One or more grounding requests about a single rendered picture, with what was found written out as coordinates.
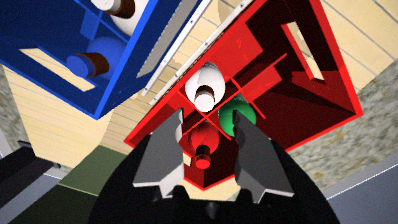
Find red crate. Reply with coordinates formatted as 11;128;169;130
124;0;363;190

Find white bottle with grey label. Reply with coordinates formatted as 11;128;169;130
185;61;225;112
91;0;149;37

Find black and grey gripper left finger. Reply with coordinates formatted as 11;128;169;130
87;107;184;224

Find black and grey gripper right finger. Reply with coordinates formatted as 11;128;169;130
232;109;340;224

